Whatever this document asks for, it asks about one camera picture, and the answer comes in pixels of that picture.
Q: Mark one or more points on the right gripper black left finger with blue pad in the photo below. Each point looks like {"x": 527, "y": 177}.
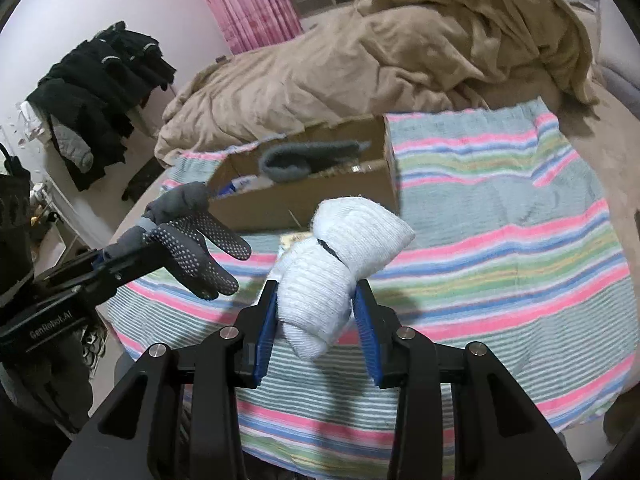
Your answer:
{"x": 174, "y": 415}

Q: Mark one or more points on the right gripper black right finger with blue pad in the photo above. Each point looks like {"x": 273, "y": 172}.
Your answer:
{"x": 499, "y": 433}

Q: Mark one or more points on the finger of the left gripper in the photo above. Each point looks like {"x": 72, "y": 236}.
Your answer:
{"x": 86, "y": 269}
{"x": 140, "y": 262}

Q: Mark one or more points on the grey dotted grip glove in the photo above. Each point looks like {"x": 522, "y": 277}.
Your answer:
{"x": 179, "y": 222}

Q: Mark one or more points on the white socks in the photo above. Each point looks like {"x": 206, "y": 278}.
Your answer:
{"x": 351, "y": 239}

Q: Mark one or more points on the grey fuzzy glove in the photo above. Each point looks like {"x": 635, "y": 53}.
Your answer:
{"x": 294, "y": 161}

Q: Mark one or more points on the grey knit garment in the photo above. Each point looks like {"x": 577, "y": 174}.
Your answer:
{"x": 72, "y": 146}

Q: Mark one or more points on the blue tissue pack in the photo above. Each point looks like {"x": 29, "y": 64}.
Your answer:
{"x": 239, "y": 185}

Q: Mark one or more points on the brown cardboard box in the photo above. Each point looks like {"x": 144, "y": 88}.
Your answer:
{"x": 271, "y": 206}

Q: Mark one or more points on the black clothes pile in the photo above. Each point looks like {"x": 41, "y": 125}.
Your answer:
{"x": 93, "y": 89}

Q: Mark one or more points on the yellow duck tissue pack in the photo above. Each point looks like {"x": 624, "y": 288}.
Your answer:
{"x": 290, "y": 239}

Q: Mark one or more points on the pink curtain left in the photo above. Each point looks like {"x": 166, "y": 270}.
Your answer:
{"x": 252, "y": 24}

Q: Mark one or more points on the beige fleece blanket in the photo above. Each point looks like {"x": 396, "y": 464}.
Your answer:
{"x": 385, "y": 56}

